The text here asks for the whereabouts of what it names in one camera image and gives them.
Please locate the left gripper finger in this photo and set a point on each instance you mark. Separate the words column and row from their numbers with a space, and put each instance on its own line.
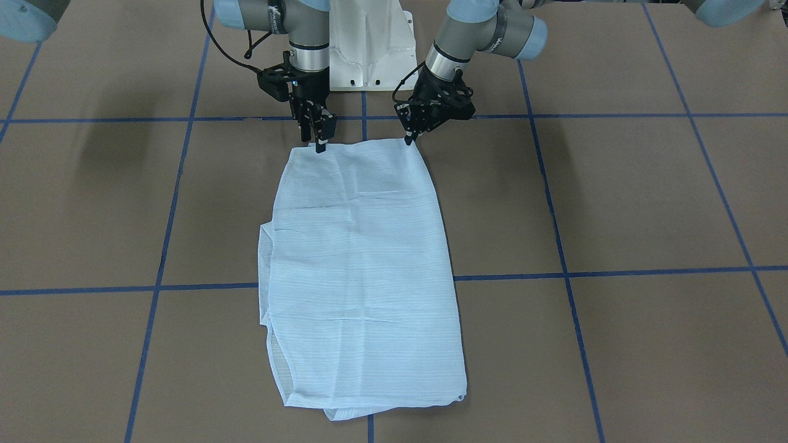
column 411, row 135

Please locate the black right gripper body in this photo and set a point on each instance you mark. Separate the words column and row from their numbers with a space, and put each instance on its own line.
column 309, row 90

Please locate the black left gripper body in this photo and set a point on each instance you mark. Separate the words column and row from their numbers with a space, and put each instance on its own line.
column 431, row 88

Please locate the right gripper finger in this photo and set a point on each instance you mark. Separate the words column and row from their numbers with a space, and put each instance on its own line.
column 325, row 129
column 306, row 127

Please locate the light blue button shirt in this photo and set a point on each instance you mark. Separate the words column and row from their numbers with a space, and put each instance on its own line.
column 356, row 290

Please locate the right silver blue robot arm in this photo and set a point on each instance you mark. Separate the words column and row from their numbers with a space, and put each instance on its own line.
column 304, row 23

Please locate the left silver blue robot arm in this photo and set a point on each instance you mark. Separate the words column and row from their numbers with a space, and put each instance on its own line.
column 498, row 27

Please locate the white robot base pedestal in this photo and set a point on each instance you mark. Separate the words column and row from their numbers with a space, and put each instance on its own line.
column 372, row 46

